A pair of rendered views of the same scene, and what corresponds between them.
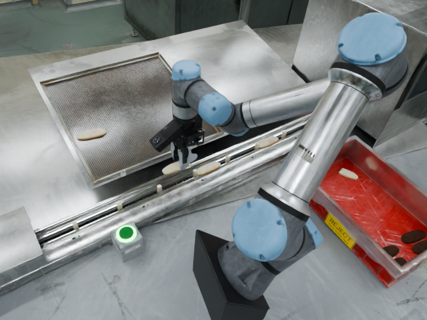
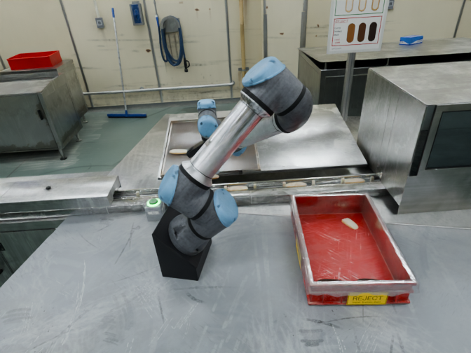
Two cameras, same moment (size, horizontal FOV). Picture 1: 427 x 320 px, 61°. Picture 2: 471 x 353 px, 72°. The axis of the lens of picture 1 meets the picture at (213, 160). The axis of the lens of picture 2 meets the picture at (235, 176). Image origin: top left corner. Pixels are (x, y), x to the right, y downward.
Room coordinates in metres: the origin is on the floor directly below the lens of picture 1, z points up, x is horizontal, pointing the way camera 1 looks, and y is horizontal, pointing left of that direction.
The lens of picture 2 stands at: (-0.11, -0.78, 1.72)
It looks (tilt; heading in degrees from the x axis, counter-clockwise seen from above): 32 degrees down; 39
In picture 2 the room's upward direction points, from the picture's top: 4 degrees counter-clockwise
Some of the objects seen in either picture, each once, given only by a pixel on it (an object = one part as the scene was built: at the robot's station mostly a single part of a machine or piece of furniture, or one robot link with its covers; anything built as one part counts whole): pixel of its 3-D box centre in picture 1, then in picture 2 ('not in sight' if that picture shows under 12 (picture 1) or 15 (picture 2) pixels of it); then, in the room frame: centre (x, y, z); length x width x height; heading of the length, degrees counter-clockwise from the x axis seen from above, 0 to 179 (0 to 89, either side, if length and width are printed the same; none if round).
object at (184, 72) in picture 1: (186, 83); (207, 113); (0.82, 0.09, 1.24); 0.09 x 0.08 x 0.11; 42
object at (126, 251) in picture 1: (128, 243); (155, 211); (0.56, 0.22, 0.84); 0.08 x 0.08 x 0.11; 39
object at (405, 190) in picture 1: (369, 201); (341, 240); (0.80, -0.53, 0.88); 0.49 x 0.34 x 0.10; 36
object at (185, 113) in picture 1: (184, 106); not in sight; (0.83, 0.10, 1.16); 0.08 x 0.08 x 0.05
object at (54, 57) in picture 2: not in sight; (35, 59); (1.74, 3.82, 0.94); 0.51 x 0.36 x 0.13; 133
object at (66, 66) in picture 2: not in sight; (50, 98); (1.74, 3.82, 0.44); 0.70 x 0.55 x 0.87; 129
